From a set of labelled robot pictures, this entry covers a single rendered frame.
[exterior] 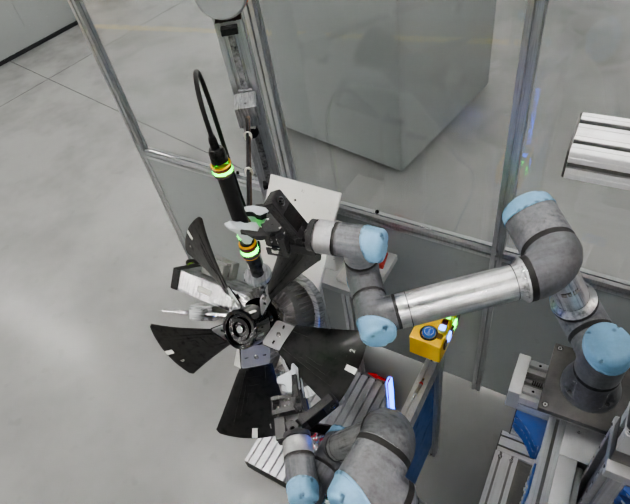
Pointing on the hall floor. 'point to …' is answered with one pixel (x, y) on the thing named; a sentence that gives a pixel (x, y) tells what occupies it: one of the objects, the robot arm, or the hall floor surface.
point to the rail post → (436, 411)
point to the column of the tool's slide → (253, 90)
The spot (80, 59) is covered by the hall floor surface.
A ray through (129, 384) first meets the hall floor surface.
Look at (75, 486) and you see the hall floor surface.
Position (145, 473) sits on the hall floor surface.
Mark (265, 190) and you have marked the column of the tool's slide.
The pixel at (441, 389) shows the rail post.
